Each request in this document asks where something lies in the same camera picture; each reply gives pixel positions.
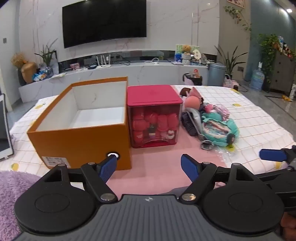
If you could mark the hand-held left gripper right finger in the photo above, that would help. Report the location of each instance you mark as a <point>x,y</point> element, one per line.
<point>189,166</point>

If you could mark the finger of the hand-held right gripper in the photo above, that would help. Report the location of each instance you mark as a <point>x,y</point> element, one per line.
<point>282,178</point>
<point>271,154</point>

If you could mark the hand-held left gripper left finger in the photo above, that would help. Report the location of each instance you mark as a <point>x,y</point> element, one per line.
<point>107,168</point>

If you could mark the clear plastic bag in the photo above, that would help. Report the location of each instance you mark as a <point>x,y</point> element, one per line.
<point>219,154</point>

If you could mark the orange cardboard box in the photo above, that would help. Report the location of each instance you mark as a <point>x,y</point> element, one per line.
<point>81,143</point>

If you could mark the pink tassel sachet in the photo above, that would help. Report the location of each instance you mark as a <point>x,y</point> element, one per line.
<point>222,111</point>

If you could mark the lemon checked tablecloth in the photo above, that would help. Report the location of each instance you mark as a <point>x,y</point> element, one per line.
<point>254,120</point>

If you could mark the dark navy cloth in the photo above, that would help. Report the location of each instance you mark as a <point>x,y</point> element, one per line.
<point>189,122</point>

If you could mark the teal plush bag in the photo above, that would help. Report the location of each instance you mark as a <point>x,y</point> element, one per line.
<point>219,132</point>

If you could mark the yellow floor toy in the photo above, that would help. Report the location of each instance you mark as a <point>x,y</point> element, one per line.
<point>286,98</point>

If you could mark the blue water jug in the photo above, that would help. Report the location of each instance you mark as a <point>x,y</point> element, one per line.
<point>256,80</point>

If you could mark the red storage box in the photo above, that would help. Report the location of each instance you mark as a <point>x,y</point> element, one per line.
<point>152,95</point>

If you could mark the grey cabinet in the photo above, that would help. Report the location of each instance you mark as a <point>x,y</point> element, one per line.
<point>284,74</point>

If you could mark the pink space heater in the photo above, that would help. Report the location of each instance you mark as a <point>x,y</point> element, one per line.
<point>231,83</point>

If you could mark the pink trash bin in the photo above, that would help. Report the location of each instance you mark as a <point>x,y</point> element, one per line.
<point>192,81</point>

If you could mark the grey trash bin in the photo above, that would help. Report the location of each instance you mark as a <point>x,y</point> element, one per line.
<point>216,75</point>

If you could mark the purple fluffy rug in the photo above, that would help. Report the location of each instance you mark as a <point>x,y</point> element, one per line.
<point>13,192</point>

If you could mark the white marble television console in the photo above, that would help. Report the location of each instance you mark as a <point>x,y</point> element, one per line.
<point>138,74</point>

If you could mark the white router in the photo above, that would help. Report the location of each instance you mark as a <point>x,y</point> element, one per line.
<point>103,63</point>

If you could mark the trailing green plant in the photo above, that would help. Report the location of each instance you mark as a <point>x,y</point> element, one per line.
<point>268,49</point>

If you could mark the pink photo card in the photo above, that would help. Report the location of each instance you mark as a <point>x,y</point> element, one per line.
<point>75,66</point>

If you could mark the blue tissue pack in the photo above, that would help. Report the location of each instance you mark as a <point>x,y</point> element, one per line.
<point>178,57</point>

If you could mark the white framed board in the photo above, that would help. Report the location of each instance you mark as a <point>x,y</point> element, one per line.
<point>4,125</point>

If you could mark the pile of snack packets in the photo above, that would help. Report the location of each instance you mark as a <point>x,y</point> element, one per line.
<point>42,75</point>

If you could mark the white round fan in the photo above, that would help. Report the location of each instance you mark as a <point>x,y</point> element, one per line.
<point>196,53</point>

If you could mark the brown teddy bear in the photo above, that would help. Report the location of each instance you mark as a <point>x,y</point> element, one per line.
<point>186,49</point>

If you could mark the green printed card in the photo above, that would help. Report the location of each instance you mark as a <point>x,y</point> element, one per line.
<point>179,47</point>

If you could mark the golden vase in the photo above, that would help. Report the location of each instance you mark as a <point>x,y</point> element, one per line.
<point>29,73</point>

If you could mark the green leafy potted plant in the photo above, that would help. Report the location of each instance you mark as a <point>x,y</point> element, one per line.
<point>47,54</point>

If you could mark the dried flower bunch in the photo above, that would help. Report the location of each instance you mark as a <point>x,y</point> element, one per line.
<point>18,59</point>

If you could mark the hanging vine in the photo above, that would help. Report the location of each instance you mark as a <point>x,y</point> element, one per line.
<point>240,16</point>

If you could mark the black wall television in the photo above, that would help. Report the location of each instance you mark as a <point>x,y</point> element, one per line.
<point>104,20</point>

